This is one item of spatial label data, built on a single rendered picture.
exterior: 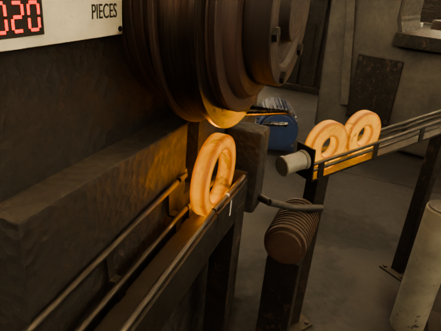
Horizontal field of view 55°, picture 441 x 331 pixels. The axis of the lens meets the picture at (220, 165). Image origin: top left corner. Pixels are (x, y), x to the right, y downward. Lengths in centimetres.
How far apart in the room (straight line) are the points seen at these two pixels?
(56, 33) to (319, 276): 159
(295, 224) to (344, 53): 246
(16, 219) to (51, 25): 24
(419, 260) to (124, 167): 117
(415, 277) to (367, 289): 35
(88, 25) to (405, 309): 146
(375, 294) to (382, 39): 208
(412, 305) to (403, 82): 209
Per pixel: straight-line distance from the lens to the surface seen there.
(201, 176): 85
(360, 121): 140
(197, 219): 95
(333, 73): 363
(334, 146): 137
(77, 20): 63
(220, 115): 78
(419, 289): 169
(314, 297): 184
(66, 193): 61
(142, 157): 75
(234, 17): 67
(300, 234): 122
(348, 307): 184
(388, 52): 348
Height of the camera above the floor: 116
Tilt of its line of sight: 24 degrees down
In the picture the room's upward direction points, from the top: 5 degrees clockwise
